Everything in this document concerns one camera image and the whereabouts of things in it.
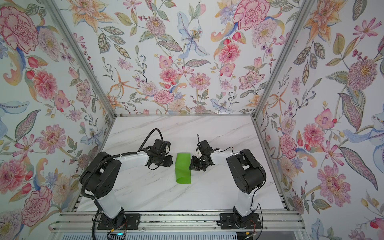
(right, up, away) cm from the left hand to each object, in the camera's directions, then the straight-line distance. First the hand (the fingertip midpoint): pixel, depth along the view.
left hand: (174, 163), depth 93 cm
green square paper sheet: (+5, -6, -2) cm, 9 cm away
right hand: (+9, -3, 0) cm, 9 cm away
